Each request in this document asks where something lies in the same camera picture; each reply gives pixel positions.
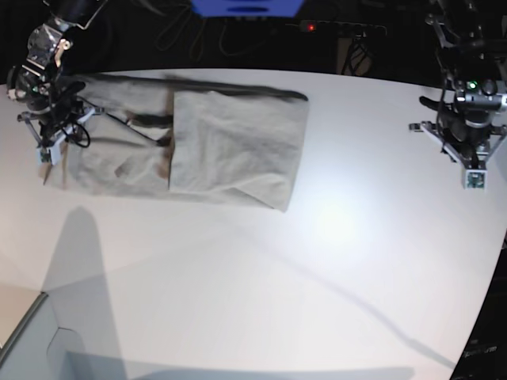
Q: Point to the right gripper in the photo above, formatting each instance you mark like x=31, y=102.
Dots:
x=52, y=132

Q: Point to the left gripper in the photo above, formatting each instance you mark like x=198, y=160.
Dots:
x=472, y=154

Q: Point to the light grey t-shirt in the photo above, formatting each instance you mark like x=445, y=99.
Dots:
x=180, y=139

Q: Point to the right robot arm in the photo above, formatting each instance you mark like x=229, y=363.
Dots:
x=37, y=82

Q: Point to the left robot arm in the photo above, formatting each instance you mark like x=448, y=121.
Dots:
x=471, y=65

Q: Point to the black power strip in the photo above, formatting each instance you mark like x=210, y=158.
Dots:
x=343, y=29

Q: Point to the grey tray corner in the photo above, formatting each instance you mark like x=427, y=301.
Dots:
x=22, y=325

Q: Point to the blue plastic mount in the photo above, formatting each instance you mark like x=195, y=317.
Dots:
x=247, y=8

